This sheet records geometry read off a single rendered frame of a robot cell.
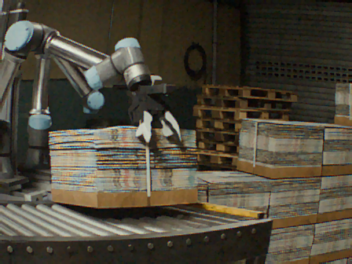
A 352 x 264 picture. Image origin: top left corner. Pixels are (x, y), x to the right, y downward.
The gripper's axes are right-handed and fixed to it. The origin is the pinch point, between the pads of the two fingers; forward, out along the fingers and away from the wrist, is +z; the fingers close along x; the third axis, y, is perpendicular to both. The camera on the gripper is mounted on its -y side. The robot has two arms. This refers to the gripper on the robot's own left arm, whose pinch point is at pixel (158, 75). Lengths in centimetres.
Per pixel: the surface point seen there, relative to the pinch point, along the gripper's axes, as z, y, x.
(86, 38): 44, 25, -716
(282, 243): 51, 65, 52
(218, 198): 17, 41, 51
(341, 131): 80, 13, 43
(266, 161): 41, 28, 41
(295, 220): 57, 54, 50
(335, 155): 78, 25, 44
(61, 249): -58, 24, 163
